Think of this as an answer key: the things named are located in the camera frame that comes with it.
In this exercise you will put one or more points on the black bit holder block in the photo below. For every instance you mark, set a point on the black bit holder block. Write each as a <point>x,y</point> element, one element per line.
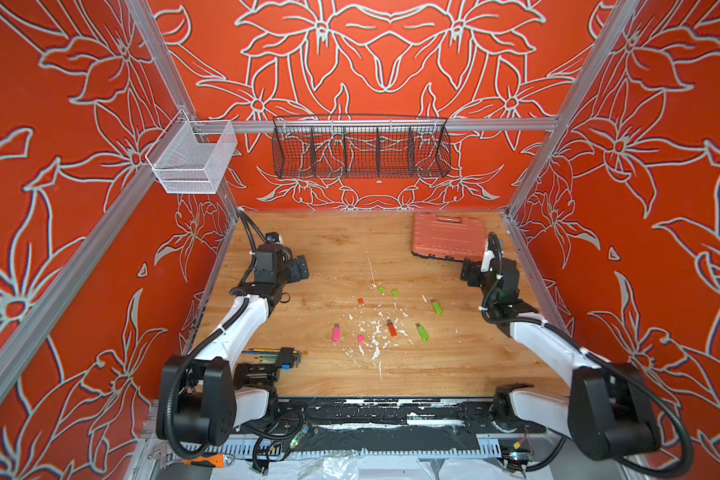
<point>256,375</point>

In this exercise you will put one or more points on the green usb drive front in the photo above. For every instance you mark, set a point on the green usb drive front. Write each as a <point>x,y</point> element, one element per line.
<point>422,332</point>

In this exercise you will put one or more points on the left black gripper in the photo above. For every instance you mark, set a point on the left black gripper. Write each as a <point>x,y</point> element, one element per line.
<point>295,273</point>

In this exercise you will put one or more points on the hex key set holder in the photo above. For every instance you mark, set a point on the hex key set holder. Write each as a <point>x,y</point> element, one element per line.
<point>284,358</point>

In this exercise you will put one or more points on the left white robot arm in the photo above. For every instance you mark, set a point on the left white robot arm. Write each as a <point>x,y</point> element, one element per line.
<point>205,394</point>

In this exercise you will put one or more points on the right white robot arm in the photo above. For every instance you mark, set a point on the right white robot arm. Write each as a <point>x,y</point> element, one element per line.
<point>609,413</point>

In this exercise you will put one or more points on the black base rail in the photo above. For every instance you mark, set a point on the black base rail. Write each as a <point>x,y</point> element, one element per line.
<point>421,427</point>

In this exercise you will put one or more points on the red plastic tool case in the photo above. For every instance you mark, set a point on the red plastic tool case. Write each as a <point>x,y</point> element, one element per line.
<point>453,238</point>

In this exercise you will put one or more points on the black wire basket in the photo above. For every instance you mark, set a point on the black wire basket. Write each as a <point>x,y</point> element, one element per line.
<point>344,146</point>

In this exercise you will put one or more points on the clear plastic bin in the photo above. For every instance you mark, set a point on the clear plastic bin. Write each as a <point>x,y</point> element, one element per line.
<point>192,156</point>

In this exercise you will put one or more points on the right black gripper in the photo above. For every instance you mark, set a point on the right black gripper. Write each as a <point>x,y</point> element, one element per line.
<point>474,266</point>

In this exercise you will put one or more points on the orange handled wrench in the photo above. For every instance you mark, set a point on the orange handled wrench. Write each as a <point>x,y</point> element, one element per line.
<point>214,460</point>

